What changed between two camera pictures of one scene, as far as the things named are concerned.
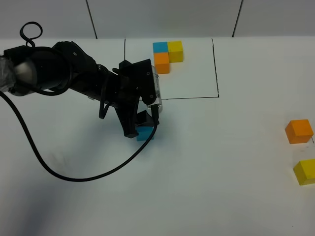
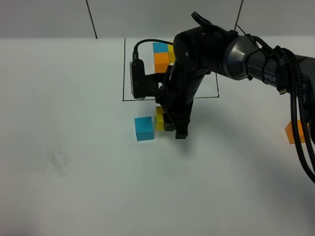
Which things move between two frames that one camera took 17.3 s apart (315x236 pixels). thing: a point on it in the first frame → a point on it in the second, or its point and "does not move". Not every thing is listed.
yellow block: (304, 171) → (159, 119)
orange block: (299, 131) does not move
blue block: (144, 132) does not move
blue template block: (160, 47) does not move
